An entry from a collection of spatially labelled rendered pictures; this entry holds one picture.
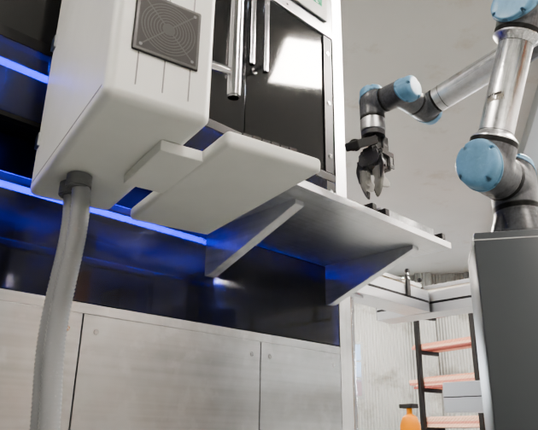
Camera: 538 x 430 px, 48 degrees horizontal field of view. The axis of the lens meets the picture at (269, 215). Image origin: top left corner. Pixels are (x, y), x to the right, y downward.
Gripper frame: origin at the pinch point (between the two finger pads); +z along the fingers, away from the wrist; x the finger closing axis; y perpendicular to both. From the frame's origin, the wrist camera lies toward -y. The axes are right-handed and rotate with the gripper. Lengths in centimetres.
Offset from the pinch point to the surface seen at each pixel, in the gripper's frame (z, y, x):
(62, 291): 42, -84, 8
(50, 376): 57, -84, 8
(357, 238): 12.5, 0.0, 5.6
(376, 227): 12.4, -4.1, -4.0
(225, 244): 18.6, -34.3, 22.8
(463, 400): 51, 101, 32
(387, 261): 15.8, 15.7, 6.7
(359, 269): 16.2, 15.7, 17.4
